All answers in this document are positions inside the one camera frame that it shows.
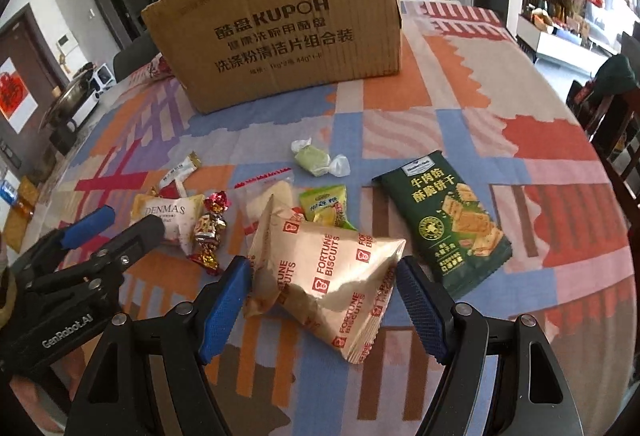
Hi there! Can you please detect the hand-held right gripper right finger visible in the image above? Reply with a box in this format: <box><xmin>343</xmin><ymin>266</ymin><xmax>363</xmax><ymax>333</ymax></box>
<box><xmin>396</xmin><ymin>256</ymin><xmax>596</xmax><ymax>436</ymax></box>

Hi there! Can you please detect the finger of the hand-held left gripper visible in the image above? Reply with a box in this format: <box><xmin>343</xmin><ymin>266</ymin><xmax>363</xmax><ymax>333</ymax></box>
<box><xmin>10</xmin><ymin>205</ymin><xmax>117</xmax><ymax>277</ymax></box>
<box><xmin>25</xmin><ymin>217</ymin><xmax>166</xmax><ymax>297</ymax></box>

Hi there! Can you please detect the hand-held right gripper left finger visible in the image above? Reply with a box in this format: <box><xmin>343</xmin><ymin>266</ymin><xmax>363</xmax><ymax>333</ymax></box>
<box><xmin>62</xmin><ymin>256</ymin><xmax>253</xmax><ymax>436</ymax></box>

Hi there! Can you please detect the tan biscuit packet red print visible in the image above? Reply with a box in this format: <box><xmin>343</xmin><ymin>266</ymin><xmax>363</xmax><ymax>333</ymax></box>
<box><xmin>243</xmin><ymin>195</ymin><xmax>407</xmax><ymax>365</ymax></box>

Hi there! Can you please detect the brown cardboard box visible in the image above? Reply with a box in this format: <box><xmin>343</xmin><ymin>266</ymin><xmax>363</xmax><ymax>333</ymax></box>
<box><xmin>140</xmin><ymin>0</ymin><xmax>403</xmax><ymax>114</ymax></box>

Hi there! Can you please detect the white pastry packet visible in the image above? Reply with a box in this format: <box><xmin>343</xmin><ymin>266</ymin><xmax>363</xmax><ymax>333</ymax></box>
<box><xmin>131</xmin><ymin>193</ymin><xmax>205</xmax><ymax>255</ymax></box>

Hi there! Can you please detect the amber woven mat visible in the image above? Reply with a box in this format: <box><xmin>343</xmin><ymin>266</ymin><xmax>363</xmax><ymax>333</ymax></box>
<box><xmin>7</xmin><ymin>178</ymin><xmax>41</xmax><ymax>251</ymax></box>

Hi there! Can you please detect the red and gold foil candy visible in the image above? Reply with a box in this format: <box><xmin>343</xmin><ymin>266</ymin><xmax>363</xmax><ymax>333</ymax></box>
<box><xmin>187</xmin><ymin>192</ymin><xmax>231</xmax><ymax>277</ymax></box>

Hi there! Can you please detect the dark green cracker packet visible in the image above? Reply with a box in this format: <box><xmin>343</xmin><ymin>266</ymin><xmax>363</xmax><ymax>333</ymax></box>
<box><xmin>372</xmin><ymin>150</ymin><xmax>514</xmax><ymax>299</ymax></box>

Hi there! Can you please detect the clear packet with red strip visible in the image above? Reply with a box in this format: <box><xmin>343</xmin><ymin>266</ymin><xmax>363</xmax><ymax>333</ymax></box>
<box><xmin>234</xmin><ymin>168</ymin><xmax>296</xmax><ymax>237</ymax></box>

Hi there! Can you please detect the electric hot pot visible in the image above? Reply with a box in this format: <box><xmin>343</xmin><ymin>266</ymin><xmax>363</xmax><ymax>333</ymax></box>
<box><xmin>37</xmin><ymin>66</ymin><xmax>101</xmax><ymax>139</ymax></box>

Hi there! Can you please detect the small yellow-green snack packet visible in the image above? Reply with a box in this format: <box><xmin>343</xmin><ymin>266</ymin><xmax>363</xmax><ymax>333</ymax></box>
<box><xmin>299</xmin><ymin>184</ymin><xmax>357</xmax><ymax>231</ymax></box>

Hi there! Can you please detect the red door poster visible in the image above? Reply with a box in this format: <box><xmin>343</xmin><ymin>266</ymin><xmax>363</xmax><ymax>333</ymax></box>
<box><xmin>0</xmin><ymin>58</ymin><xmax>38</xmax><ymax>134</ymax></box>

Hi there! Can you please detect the white microwave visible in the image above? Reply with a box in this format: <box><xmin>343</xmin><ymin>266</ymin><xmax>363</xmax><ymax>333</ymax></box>
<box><xmin>92</xmin><ymin>64</ymin><xmax>117</xmax><ymax>91</ymax></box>

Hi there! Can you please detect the green twist-wrapped candy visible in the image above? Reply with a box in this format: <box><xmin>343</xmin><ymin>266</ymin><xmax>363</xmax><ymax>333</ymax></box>
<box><xmin>291</xmin><ymin>139</ymin><xmax>349</xmax><ymax>178</ymax></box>

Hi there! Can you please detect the floral tissue pouch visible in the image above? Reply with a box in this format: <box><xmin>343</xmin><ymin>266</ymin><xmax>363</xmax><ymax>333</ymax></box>
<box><xmin>131</xmin><ymin>56</ymin><xmax>176</xmax><ymax>84</ymax></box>

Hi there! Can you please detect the grey dining chair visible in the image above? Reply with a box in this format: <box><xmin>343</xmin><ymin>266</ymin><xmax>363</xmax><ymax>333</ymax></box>
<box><xmin>112</xmin><ymin>33</ymin><xmax>161</xmax><ymax>81</ymax></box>

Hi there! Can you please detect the colourful patterned tablecloth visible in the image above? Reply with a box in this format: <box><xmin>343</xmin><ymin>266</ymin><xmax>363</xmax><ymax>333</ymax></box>
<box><xmin>20</xmin><ymin>0</ymin><xmax>631</xmax><ymax>436</ymax></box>

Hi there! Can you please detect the dark dining chair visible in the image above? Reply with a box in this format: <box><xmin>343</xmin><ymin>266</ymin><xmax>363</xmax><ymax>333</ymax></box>
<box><xmin>565</xmin><ymin>66</ymin><xmax>640</xmax><ymax>201</ymax></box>

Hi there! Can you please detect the white low cabinet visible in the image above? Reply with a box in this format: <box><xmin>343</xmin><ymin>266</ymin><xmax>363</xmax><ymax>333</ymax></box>
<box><xmin>517</xmin><ymin>13</ymin><xmax>623</xmax><ymax>64</ymax></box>

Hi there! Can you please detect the green cloth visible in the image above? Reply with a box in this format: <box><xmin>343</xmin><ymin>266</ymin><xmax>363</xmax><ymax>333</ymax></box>
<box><xmin>592</xmin><ymin>54</ymin><xmax>640</xmax><ymax>97</ymax></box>

